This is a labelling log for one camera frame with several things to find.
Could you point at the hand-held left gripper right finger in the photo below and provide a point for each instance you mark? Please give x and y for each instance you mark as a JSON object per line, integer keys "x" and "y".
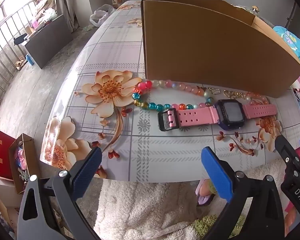
{"x": 216, "y": 175}

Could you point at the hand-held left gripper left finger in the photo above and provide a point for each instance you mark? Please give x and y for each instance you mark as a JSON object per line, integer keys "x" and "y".
{"x": 88, "y": 175}

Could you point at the square smartwatch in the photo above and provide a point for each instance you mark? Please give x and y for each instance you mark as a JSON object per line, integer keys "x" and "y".
{"x": 227, "y": 113}

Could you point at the brown cardboard box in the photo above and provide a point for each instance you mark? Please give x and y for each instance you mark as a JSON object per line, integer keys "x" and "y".
{"x": 202, "y": 42}

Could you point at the purple slipper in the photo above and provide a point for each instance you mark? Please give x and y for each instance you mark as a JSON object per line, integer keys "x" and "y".
{"x": 205, "y": 197}

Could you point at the white fluffy robe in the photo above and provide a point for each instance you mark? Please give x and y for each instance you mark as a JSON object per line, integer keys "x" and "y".
{"x": 140, "y": 205}

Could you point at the brown paper bag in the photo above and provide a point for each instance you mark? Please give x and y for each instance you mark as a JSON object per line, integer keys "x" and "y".
{"x": 30, "y": 160}

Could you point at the floral checked tablecloth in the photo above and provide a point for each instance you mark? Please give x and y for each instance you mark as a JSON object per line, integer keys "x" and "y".
{"x": 152, "y": 150}

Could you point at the red gift bag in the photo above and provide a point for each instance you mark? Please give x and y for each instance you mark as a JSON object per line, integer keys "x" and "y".
{"x": 3, "y": 155}

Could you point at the light blue printed blanket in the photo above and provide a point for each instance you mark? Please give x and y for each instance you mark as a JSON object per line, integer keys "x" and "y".
{"x": 290, "y": 40}

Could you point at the blue bottle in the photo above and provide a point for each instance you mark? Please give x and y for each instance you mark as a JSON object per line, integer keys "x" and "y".
{"x": 29, "y": 60}

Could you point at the pair of beige shoes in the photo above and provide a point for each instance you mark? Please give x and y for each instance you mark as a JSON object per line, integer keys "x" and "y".
{"x": 20, "y": 63}

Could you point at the grey cabinet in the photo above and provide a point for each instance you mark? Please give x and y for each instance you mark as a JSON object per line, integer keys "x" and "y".
{"x": 50, "y": 42}

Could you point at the metal window railing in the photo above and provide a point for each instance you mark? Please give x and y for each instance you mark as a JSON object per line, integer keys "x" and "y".
{"x": 0, "y": 55}

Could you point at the white plastic bag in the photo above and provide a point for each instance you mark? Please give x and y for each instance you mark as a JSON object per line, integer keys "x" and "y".
{"x": 101, "y": 16}

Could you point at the grey curtain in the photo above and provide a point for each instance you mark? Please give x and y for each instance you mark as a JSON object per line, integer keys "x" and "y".
{"x": 67, "y": 5}

